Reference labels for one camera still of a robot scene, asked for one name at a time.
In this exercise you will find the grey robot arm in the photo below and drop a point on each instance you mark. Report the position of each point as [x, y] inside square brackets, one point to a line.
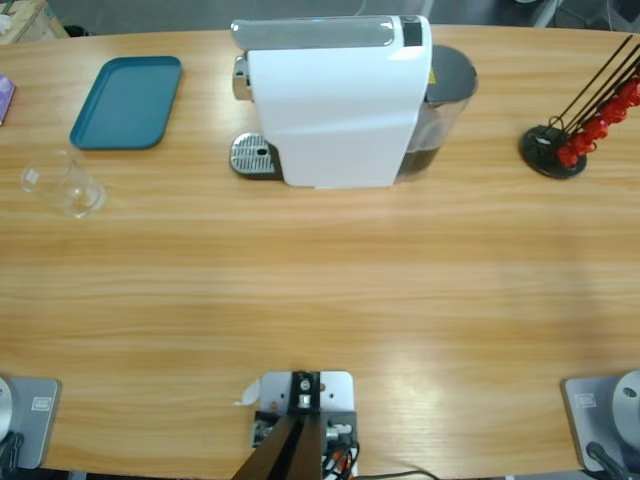
[3, 405]
[627, 400]

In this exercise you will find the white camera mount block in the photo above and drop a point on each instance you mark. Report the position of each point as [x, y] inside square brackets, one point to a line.
[336, 390]

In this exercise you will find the white furniture leg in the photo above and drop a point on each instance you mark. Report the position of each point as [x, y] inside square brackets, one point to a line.
[545, 12]

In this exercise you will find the purple packet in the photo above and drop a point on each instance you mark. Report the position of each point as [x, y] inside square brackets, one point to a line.
[5, 95]

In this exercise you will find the wooden crate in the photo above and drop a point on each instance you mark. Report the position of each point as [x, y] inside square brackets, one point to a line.
[30, 17]

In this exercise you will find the clear drinking glass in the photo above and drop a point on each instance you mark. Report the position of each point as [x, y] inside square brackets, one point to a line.
[75, 200]

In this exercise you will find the clear water tank black lid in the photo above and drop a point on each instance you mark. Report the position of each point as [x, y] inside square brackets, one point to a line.
[450, 75]

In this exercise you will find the small white object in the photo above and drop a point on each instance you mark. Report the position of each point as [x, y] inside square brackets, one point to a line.
[4, 24]

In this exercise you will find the white capsule coffee machine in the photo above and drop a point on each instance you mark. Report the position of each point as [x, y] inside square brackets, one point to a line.
[340, 115]

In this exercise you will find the teal plastic tray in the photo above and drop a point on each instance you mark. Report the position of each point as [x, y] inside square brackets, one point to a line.
[125, 102]

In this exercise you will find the white paper tab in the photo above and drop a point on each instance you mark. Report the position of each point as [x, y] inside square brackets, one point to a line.
[247, 392]

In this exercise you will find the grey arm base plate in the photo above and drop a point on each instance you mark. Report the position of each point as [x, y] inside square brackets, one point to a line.
[35, 425]
[585, 415]

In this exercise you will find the red coffee capsule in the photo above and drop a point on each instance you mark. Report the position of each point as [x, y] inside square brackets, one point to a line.
[567, 156]
[631, 92]
[580, 144]
[614, 111]
[596, 130]

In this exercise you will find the dark camera post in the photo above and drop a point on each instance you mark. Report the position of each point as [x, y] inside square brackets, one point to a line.
[290, 440]

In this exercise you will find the black capsule holder with rods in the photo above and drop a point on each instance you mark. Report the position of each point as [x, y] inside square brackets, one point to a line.
[536, 147]

